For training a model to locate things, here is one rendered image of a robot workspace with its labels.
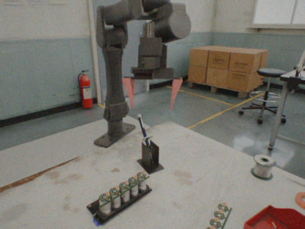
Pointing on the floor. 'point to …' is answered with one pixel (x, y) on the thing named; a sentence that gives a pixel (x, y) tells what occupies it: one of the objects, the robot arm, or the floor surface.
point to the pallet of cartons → (226, 68)
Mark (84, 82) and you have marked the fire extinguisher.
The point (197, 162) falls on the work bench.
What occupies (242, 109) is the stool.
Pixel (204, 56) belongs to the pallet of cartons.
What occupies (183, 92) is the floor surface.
